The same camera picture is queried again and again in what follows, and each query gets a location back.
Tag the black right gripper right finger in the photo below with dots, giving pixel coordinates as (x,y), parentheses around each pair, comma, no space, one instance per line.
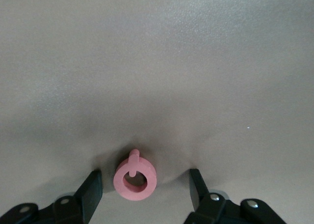
(203,206)

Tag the red letter Q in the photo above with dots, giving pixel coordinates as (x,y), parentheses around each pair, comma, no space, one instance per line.
(120,182)

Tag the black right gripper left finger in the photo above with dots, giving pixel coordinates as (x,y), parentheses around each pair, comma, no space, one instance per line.
(86,199)

